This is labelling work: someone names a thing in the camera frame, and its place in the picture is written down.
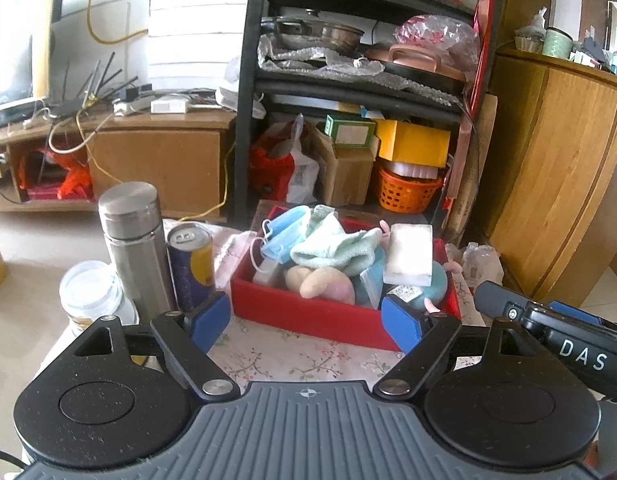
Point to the glass coffee jar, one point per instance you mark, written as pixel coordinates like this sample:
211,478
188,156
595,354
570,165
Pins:
88,295

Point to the white ribbed container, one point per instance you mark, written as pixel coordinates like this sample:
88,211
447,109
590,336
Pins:
412,170

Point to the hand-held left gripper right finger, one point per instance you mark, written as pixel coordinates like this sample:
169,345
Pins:
401,325

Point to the blue yellow drink can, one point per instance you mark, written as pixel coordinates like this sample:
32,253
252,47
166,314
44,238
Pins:
191,270

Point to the blue face mask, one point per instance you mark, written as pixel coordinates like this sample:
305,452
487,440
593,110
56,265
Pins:
288,237

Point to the wooden TV cabinet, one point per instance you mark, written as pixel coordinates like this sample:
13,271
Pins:
158,160

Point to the white plastic bag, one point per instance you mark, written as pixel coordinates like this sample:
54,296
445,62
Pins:
303,175

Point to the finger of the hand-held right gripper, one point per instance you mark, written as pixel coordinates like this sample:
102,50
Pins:
498,300

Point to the light green cup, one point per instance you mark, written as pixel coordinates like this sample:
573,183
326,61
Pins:
557,42

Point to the white sponge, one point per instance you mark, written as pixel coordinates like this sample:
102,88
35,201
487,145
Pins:
408,255

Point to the brown cardboard box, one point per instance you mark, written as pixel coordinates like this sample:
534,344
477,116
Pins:
348,175

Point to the light green towel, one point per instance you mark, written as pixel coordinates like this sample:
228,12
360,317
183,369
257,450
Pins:
333,250

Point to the teal cloth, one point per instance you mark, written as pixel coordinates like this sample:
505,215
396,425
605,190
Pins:
371,265

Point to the orange cloth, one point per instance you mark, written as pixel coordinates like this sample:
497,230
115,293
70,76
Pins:
76,180

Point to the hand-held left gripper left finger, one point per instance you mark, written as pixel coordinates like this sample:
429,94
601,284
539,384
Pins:
208,322

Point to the red cardboard box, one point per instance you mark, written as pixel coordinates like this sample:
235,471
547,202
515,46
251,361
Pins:
308,320

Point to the red printed plastic bag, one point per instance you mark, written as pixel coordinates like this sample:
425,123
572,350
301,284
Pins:
433,32

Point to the steel cooking pot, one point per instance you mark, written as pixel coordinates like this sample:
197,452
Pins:
318,32

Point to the pink pig plush toy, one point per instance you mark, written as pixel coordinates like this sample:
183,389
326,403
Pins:
436,285

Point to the black shelf rack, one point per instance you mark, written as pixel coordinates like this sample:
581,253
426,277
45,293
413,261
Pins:
243,110

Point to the black router with antennas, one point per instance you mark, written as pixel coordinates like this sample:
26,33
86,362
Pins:
108,82

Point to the clear plastic bag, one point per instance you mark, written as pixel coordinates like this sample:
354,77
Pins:
481,265

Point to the orange plastic basket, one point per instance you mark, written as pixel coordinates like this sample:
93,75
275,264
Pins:
408,192

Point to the bubble wrap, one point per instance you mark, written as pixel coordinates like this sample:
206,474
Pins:
298,57

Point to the yellow box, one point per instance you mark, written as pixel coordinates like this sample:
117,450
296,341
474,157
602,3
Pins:
413,142

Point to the pink pan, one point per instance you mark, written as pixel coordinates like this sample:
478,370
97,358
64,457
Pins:
418,60

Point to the white adapter box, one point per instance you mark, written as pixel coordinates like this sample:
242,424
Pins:
168,106

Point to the green box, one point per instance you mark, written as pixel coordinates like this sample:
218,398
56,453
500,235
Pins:
349,132

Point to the television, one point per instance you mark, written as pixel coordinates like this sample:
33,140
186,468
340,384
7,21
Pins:
8,60

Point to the beige pink plush toy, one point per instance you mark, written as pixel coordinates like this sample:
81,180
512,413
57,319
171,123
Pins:
318,282

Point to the stainless steel thermos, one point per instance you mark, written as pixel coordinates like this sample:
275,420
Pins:
133,250

